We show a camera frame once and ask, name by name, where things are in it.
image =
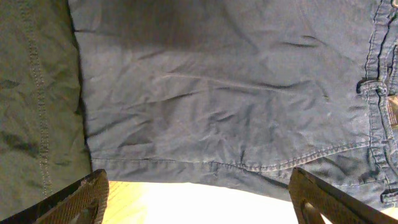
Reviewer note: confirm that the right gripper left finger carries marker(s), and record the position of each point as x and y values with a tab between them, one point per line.
84	201

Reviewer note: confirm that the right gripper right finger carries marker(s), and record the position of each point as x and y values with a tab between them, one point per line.
314	199

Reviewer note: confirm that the black shorts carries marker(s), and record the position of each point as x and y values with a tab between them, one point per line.
42	142

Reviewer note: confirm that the blue denim shorts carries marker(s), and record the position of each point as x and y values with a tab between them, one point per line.
238	93

